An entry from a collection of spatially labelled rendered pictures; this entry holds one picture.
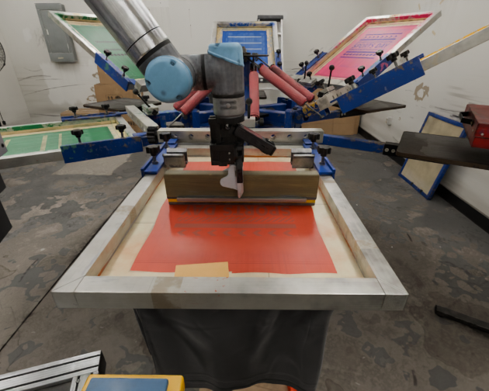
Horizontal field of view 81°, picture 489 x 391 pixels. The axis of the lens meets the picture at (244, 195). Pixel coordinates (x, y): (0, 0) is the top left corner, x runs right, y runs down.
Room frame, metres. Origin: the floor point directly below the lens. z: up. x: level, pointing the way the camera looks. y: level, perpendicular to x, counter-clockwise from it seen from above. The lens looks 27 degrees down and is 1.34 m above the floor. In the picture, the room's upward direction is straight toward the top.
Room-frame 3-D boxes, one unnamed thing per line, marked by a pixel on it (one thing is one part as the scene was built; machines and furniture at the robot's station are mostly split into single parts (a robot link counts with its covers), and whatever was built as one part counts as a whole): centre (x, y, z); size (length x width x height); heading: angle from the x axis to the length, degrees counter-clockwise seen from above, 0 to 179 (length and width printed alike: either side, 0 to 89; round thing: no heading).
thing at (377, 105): (2.11, -0.57, 0.91); 1.34 x 0.40 x 0.08; 119
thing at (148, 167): (0.97, 0.30, 0.97); 0.30 x 0.05 x 0.07; 179
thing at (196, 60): (0.67, 0.14, 1.29); 0.11 x 0.11 x 0.08; 3
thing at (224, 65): (0.70, 0.04, 1.30); 0.09 x 0.08 x 0.11; 93
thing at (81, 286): (0.73, 0.02, 0.97); 0.79 x 0.58 x 0.04; 179
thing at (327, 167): (0.97, -0.26, 0.97); 0.30 x 0.05 x 0.07; 179
